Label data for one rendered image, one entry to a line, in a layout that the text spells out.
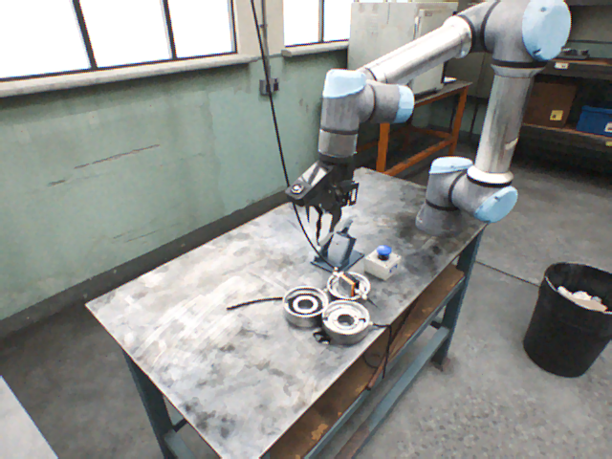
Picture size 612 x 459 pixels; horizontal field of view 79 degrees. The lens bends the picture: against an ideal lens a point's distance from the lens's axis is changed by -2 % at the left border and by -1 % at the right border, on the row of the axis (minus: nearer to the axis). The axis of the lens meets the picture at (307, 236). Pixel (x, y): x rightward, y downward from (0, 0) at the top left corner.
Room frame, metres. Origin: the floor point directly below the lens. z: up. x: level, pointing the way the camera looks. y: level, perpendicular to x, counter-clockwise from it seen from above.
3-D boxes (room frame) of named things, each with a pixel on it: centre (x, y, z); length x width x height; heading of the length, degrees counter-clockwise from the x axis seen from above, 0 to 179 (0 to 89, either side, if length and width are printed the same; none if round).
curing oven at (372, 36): (3.23, -0.74, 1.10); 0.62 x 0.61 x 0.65; 138
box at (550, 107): (3.61, -2.26, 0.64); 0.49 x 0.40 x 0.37; 53
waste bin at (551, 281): (1.22, -1.19, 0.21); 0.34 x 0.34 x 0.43
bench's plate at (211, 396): (0.94, -0.07, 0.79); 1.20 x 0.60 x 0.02; 138
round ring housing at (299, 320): (0.67, 0.00, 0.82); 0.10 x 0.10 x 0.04
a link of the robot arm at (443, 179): (1.08, -0.44, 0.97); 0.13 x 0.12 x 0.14; 26
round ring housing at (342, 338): (0.62, -0.09, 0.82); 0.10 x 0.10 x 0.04
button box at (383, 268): (0.84, -0.21, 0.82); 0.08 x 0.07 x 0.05; 138
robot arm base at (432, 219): (1.08, -0.44, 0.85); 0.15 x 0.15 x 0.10
